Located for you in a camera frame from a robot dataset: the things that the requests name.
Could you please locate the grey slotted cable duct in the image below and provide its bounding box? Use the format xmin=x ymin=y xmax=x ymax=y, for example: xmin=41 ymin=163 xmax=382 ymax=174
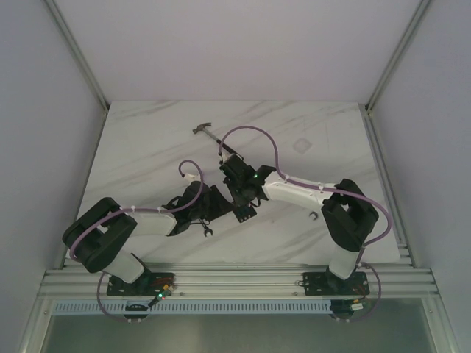
xmin=51 ymin=298 xmax=409 ymax=316

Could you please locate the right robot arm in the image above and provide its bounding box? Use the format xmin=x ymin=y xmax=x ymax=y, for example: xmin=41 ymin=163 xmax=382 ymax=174
xmin=219 ymin=154 xmax=379 ymax=294

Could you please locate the aluminium rail base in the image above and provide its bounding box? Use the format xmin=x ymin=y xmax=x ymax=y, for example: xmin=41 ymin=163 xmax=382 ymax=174
xmin=38 ymin=260 xmax=439 ymax=299

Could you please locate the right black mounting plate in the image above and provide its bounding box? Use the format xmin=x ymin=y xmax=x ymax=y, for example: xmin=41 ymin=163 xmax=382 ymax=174
xmin=299 ymin=271 xmax=370 ymax=296

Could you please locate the black fuse box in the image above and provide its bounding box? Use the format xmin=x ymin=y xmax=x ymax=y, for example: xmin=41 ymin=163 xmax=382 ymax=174
xmin=233 ymin=204 xmax=257 ymax=223

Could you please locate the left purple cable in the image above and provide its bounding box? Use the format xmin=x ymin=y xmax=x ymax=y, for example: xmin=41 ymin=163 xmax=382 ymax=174
xmin=69 ymin=160 xmax=205 ymax=260

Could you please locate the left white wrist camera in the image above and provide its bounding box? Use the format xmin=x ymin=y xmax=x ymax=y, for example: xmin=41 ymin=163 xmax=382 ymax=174
xmin=183 ymin=174 xmax=202 ymax=185

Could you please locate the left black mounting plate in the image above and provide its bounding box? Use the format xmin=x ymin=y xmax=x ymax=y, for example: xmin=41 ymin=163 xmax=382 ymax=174
xmin=107 ymin=272 xmax=174 ymax=296

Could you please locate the black mounting plate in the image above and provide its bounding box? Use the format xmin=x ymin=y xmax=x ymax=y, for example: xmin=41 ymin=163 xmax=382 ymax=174
xmin=299 ymin=271 xmax=370 ymax=296
xmin=107 ymin=272 xmax=174 ymax=296

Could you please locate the clear plastic fuse cover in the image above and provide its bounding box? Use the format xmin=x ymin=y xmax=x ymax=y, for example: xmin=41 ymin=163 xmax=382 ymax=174
xmin=293 ymin=138 xmax=312 ymax=154

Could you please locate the claw hammer black handle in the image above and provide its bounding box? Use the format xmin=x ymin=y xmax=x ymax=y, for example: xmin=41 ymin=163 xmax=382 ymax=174
xmin=192 ymin=122 xmax=236 ymax=154

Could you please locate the right aluminium frame post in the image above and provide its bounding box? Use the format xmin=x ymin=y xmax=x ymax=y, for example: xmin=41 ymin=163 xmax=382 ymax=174
xmin=365 ymin=0 xmax=433 ymax=114

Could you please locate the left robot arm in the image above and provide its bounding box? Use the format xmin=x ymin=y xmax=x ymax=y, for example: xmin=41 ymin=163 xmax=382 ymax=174
xmin=62 ymin=182 xmax=236 ymax=296

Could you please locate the silver wrench right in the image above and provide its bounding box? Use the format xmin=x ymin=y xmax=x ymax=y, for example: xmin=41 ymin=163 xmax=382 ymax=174
xmin=309 ymin=212 xmax=319 ymax=221

